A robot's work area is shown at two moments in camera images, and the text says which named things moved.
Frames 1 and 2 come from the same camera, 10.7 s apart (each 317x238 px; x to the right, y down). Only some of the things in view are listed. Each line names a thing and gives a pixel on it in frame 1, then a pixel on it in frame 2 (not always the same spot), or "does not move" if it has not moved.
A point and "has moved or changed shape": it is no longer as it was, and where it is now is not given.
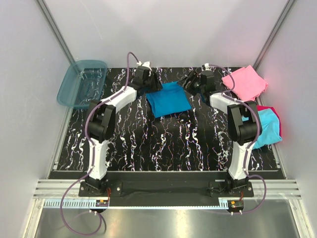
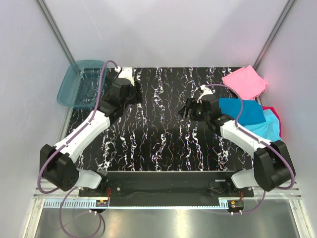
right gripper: [192, 77] -> [189, 104]
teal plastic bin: [85, 82] does not move
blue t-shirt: [172, 98] has moved or changed shape
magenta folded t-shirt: [262, 107] does not move
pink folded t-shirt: [248, 84] does not move
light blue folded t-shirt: [270, 128] does not move
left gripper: [156, 86] -> [137, 94]
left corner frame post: [56, 31] does not move
